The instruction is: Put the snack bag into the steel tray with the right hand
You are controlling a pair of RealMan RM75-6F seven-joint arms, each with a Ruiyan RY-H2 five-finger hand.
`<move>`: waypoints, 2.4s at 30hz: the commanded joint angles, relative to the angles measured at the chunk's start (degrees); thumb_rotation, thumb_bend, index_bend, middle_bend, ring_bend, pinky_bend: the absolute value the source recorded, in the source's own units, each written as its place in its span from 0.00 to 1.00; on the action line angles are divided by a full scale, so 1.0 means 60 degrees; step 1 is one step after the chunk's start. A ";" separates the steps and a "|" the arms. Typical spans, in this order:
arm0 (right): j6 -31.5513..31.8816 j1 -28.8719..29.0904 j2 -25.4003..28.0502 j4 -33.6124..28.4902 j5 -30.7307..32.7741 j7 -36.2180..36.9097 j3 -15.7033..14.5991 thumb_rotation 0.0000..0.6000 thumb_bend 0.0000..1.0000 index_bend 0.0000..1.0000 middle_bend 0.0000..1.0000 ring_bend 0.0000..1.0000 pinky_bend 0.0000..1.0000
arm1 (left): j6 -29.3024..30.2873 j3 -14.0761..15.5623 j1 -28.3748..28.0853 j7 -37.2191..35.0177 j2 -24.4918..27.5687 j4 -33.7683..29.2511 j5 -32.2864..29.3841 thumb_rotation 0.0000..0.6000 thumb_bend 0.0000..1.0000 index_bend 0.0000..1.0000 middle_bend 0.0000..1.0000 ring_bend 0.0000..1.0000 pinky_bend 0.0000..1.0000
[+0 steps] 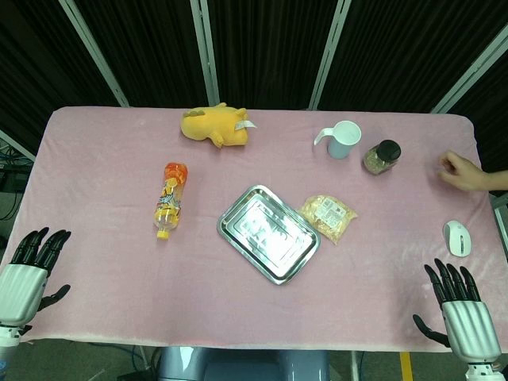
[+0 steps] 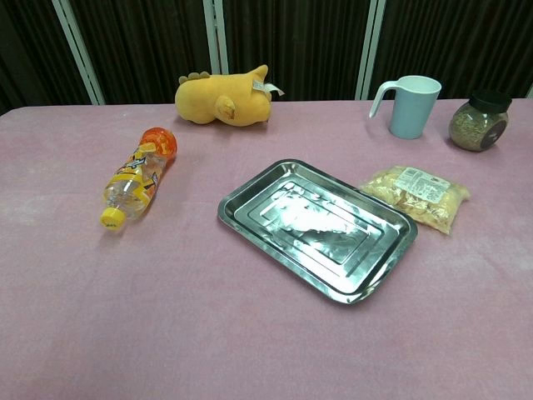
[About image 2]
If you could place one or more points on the stainless steel tray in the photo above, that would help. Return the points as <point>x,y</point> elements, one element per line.
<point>316,227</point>

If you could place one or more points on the clear plastic bag of food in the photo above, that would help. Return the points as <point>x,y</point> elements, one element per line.
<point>420,196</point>

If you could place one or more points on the yellow plush toy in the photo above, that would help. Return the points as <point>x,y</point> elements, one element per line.
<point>208,102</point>

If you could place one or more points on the clear bottle with yellow cap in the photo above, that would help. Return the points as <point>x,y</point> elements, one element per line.
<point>139,175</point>

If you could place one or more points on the pink tablecloth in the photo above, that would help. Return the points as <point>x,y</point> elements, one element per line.
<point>166,291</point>

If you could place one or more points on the glass jar with black lid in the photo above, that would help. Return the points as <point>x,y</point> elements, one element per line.
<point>476,125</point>

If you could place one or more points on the white partition frame post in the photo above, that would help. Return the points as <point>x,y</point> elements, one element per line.
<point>370,48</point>
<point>79,50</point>
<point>215,35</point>

